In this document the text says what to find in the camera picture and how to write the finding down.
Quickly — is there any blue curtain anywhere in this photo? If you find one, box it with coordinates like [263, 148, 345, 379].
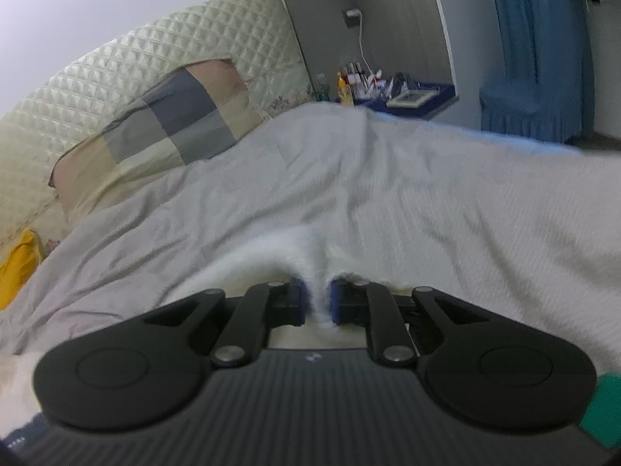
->
[478, 0, 597, 144]

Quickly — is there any grey bed blanket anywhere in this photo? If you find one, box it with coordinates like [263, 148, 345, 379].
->
[0, 102, 621, 379]

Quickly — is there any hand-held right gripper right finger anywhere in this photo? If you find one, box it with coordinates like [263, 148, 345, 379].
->
[330, 278, 493, 369]

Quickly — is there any white navy fleece garment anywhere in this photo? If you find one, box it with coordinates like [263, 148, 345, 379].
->
[0, 226, 437, 450]

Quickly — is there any grey built-in cabinet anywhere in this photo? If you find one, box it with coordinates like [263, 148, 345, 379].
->
[272, 0, 491, 132]

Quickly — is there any cream quilted headboard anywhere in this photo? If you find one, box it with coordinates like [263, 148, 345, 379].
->
[0, 0, 316, 253]

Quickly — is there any yellow pillow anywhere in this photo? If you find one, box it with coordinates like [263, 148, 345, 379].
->
[0, 228, 45, 312]

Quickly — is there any green garment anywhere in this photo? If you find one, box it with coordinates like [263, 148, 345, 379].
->
[581, 373, 621, 448]

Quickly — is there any cluster of small bottles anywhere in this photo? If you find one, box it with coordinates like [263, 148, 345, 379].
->
[315, 61, 389, 106]

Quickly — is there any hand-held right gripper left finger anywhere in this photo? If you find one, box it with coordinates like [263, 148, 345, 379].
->
[136, 278, 308, 369]

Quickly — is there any white charger cable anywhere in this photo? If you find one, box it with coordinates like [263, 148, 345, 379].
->
[358, 14, 377, 79]

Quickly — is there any plaid pillow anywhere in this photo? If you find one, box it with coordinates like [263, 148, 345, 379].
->
[49, 58, 265, 224]

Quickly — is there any white picture frame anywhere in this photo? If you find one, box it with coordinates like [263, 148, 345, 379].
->
[387, 88, 434, 108]

